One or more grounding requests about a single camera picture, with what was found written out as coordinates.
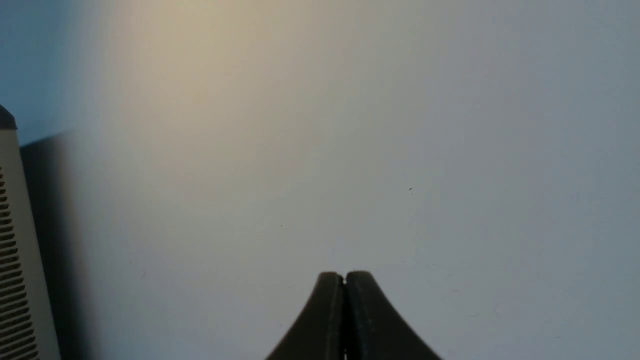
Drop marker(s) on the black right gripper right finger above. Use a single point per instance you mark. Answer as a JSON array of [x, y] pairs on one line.
[[375, 330]]

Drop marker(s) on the beige vented appliance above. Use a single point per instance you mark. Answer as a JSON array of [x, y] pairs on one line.
[[27, 329]]

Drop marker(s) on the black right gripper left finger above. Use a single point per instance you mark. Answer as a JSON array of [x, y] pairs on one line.
[[316, 334]]

